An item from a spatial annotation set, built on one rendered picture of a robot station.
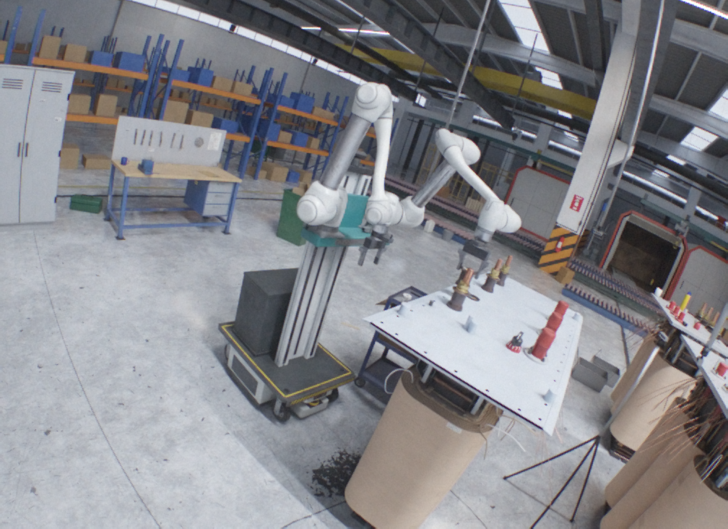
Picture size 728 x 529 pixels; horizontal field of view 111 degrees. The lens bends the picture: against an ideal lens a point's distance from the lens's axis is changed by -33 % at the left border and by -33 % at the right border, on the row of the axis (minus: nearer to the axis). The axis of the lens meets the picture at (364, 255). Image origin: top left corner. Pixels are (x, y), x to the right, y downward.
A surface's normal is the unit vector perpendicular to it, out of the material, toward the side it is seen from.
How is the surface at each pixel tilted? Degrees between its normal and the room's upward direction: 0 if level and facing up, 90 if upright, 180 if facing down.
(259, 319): 90
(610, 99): 90
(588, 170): 90
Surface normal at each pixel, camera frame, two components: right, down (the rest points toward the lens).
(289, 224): -0.35, 0.26
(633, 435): -0.58, 0.07
